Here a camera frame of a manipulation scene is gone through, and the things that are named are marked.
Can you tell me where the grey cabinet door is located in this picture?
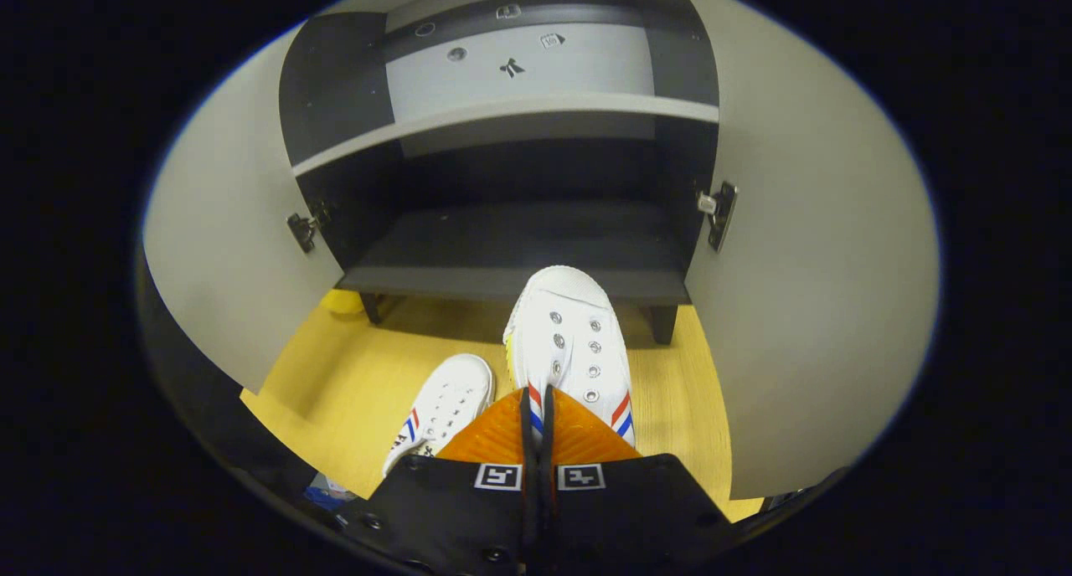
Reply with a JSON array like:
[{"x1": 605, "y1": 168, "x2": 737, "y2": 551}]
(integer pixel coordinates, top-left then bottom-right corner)
[
  {"x1": 142, "y1": 23, "x2": 344, "y2": 395},
  {"x1": 670, "y1": 0, "x2": 941, "y2": 501}
]

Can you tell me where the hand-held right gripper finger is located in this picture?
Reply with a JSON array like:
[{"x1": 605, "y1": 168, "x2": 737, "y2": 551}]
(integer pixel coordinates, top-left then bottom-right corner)
[
  {"x1": 339, "y1": 388, "x2": 537, "y2": 576},
  {"x1": 540, "y1": 386, "x2": 738, "y2": 576}
]

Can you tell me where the white striped shoe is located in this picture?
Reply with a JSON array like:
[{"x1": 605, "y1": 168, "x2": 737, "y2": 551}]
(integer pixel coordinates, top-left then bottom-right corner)
[
  {"x1": 383, "y1": 353, "x2": 497, "y2": 478},
  {"x1": 502, "y1": 265, "x2": 637, "y2": 451}
]

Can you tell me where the grey shoe cabinet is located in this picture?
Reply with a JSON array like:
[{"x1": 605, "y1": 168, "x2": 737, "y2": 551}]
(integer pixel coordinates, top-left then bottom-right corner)
[{"x1": 279, "y1": 0, "x2": 721, "y2": 347}]

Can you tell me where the blue printed object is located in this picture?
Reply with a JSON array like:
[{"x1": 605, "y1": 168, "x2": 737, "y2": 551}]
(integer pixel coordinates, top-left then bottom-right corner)
[{"x1": 303, "y1": 473, "x2": 359, "y2": 512}]

